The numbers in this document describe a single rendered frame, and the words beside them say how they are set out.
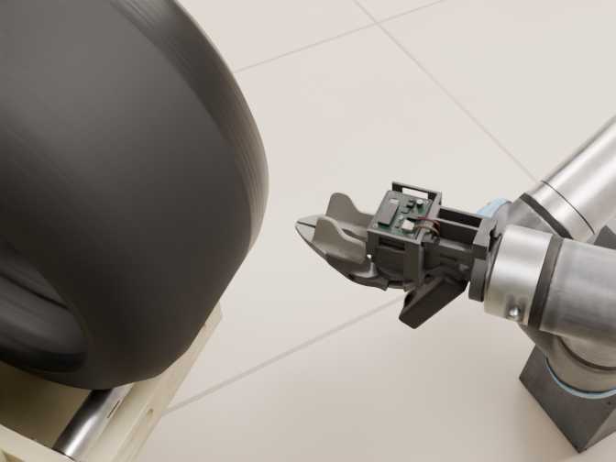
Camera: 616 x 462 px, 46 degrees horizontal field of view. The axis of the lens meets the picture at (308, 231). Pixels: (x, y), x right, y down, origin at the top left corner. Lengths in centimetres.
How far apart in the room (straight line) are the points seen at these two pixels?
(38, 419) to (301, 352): 105
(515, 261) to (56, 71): 44
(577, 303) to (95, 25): 50
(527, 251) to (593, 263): 6
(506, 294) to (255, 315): 154
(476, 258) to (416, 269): 6
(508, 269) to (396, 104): 214
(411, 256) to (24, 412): 73
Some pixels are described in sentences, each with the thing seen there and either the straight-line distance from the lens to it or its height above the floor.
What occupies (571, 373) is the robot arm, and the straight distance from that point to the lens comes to 80.
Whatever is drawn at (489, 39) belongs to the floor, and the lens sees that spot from 316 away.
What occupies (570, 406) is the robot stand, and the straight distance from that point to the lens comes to 200.
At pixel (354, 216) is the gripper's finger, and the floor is 126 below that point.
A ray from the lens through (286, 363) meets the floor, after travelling 209.
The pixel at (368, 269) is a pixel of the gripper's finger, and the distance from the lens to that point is 73.
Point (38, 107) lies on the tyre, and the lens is 67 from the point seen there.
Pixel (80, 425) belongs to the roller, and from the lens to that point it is 105.
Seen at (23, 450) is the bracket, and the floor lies 95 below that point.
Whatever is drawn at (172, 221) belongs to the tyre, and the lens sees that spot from 72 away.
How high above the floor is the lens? 185
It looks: 52 degrees down
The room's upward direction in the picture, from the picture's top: straight up
